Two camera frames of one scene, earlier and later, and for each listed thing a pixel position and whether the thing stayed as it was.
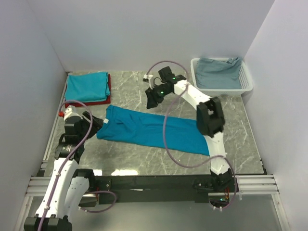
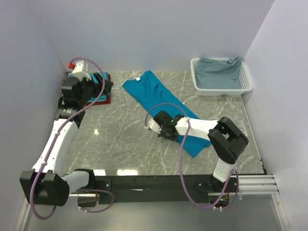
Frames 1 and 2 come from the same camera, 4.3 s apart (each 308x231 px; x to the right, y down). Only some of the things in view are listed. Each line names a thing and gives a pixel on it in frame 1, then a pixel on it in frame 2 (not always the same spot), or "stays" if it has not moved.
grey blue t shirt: x=218 y=73 stays
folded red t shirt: x=69 y=104 stays
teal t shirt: x=130 y=125 -> x=155 y=97
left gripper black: x=96 y=124 -> x=97 y=87
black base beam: x=151 y=189 stays
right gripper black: x=151 y=98 -> x=161 y=135
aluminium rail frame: x=43 y=184 stays
